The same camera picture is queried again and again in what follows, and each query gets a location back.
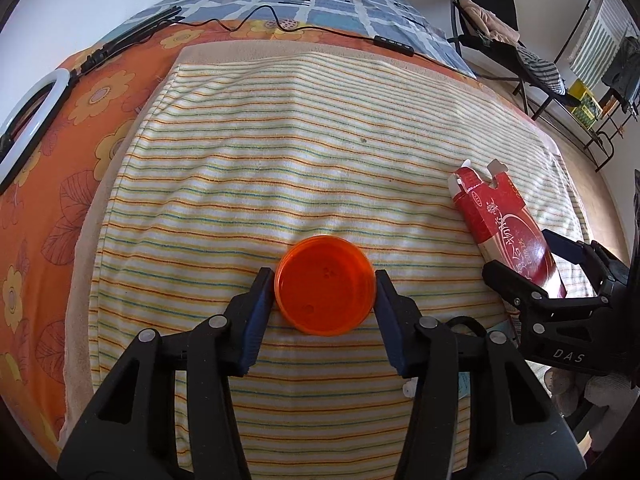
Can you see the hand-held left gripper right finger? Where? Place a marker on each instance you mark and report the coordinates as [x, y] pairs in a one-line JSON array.
[[392, 320]]

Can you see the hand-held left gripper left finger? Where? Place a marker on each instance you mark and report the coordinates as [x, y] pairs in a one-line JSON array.
[[257, 320]]

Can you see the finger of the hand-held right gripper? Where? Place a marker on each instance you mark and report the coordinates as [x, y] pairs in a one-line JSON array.
[[510, 280], [565, 247]]

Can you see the red cardboard box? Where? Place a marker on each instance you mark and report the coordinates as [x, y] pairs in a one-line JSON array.
[[505, 220]]

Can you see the orange plastic cup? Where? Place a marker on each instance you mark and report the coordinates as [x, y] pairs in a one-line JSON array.
[[325, 285]]

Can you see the yellow plastic crate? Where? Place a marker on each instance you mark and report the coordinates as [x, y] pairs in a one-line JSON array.
[[585, 107]]

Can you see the striped towel blanket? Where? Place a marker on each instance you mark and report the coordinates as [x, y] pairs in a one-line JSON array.
[[300, 160]]

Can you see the grey striped clothing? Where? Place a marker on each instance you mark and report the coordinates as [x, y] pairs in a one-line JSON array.
[[542, 70]]

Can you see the dark hanging jacket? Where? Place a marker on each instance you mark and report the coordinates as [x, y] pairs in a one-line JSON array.
[[625, 65]]

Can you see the green striped hanging towel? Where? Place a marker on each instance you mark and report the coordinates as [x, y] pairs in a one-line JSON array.
[[597, 40]]

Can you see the black metal clothes rack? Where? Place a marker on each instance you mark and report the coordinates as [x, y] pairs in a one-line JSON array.
[[579, 21]]

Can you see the pink clothing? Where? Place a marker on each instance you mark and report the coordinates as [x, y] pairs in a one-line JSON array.
[[492, 22]]

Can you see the orange floral bed sheet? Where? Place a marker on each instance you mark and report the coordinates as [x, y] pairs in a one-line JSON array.
[[50, 185]]

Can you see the black folded tripod stand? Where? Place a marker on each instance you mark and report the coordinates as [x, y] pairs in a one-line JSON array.
[[135, 30]]

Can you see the blue plaid bed sheet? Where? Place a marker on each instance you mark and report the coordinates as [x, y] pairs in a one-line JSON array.
[[325, 10]]

